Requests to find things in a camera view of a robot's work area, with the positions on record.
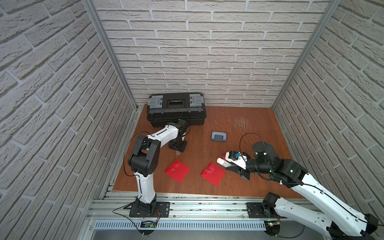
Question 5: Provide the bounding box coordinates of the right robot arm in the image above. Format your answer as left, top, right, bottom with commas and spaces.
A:
217, 141, 379, 240

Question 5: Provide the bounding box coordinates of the middle red envelope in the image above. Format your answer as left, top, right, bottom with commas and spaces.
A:
201, 163, 226, 187

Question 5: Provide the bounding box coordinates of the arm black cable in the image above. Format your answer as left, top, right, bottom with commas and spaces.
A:
238, 132, 266, 155
122, 131, 152, 178

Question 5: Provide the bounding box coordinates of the black plastic toolbox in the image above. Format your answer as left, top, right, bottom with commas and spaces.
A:
146, 93, 207, 128

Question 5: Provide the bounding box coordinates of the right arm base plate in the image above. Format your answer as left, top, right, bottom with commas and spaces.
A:
246, 202, 280, 219

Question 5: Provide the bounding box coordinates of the grey hole punch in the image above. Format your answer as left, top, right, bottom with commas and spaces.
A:
211, 132, 227, 143

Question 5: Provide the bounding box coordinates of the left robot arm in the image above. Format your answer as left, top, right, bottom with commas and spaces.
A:
128, 120, 189, 215

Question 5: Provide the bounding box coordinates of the white glue stick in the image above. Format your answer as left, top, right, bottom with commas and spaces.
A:
217, 158, 232, 168

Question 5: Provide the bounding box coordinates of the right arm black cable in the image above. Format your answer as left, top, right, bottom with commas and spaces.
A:
238, 132, 266, 155

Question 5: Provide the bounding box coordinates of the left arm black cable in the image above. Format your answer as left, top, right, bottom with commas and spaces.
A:
122, 131, 152, 178

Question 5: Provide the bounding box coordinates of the left red envelope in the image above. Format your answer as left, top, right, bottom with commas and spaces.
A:
166, 160, 191, 184

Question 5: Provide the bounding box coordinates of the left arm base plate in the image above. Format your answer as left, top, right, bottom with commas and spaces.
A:
129, 201, 170, 218

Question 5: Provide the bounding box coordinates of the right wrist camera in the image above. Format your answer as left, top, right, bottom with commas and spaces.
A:
224, 151, 249, 170

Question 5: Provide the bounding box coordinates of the aluminium rail frame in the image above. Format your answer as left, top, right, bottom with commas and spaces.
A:
80, 191, 325, 232

